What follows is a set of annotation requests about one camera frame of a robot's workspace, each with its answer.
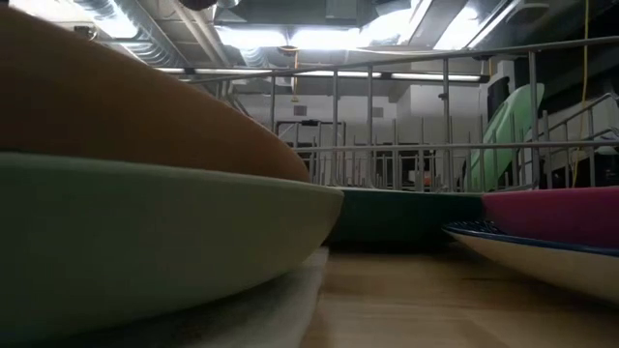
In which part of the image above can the sage green plate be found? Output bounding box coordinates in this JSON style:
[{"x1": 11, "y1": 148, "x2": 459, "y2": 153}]
[{"x1": 0, "y1": 153, "x2": 345, "y2": 342}]

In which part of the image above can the light green plate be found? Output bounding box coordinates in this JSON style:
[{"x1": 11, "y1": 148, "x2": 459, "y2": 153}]
[{"x1": 466, "y1": 82, "x2": 546, "y2": 192}]

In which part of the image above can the orange brown plate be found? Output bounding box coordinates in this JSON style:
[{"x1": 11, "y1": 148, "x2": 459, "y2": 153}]
[{"x1": 0, "y1": 7, "x2": 310, "y2": 184}]

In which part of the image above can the magenta plate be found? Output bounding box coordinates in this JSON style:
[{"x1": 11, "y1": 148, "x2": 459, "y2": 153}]
[{"x1": 482, "y1": 186, "x2": 619, "y2": 251}]

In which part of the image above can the blue patterned white-bottomed plate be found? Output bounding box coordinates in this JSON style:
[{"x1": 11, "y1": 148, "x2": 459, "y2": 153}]
[{"x1": 442, "y1": 220, "x2": 619, "y2": 305}]

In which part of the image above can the white striped dish towel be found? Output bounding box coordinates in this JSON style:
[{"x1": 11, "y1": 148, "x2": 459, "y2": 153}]
[{"x1": 28, "y1": 246, "x2": 330, "y2": 348}]

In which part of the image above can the black ceiling-mounted device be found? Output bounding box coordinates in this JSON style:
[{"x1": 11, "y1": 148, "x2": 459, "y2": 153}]
[{"x1": 74, "y1": 23, "x2": 101, "y2": 41}]

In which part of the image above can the spiral metal air duct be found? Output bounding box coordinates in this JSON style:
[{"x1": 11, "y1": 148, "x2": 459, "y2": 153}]
[{"x1": 72, "y1": 0, "x2": 192, "y2": 68}]

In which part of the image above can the grey wire dish rack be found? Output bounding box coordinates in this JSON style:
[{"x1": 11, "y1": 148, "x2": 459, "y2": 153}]
[{"x1": 154, "y1": 34, "x2": 619, "y2": 194}]

